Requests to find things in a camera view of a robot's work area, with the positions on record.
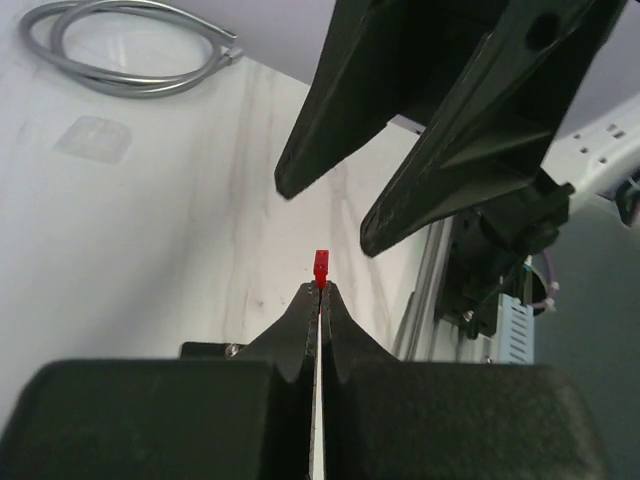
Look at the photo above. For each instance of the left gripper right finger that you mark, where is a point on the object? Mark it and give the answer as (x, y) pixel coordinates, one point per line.
(352, 395)

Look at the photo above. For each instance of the slotted cable duct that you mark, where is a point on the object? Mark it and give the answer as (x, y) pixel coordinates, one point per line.
(513, 342)

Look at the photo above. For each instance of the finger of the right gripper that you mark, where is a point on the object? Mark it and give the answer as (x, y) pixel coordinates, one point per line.
(493, 128)
(380, 60)

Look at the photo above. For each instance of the red fuse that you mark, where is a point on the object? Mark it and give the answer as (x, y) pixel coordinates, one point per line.
(321, 268)

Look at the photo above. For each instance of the black fuse box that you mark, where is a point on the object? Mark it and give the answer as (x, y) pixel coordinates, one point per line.
(208, 350)

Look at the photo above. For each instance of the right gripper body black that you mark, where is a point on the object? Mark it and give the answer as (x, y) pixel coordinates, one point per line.
(489, 245)

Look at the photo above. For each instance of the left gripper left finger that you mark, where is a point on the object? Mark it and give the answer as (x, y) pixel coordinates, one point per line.
(289, 346)

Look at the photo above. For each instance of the clear plastic fuse box cover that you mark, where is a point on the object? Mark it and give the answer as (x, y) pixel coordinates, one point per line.
(96, 139)

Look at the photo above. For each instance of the aluminium front rail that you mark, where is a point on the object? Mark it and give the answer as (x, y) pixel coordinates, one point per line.
(416, 335)

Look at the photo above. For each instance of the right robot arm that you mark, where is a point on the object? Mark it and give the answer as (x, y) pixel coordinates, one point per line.
(600, 157)

